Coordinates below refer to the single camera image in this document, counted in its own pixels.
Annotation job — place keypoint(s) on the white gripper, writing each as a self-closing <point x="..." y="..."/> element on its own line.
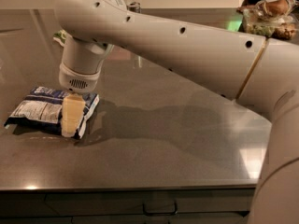
<point x="78" y="79"/>

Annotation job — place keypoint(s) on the blue chip bag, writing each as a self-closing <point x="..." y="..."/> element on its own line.
<point x="42" y="108"/>

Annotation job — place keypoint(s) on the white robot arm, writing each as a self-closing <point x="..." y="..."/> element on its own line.
<point x="258" y="73"/>

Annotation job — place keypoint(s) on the green chip bag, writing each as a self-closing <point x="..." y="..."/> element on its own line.
<point x="60" y="37"/>

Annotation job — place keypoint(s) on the clear plastic food bag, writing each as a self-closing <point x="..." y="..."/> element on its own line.
<point x="270" y="18"/>

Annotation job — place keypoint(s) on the silver drink can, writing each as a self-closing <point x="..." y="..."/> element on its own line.
<point x="134" y="6"/>

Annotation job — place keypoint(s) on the grey cabinet drawer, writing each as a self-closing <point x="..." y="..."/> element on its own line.
<point x="130" y="202"/>

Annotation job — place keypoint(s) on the dark drawer handle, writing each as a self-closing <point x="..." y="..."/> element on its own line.
<point x="160" y="209"/>

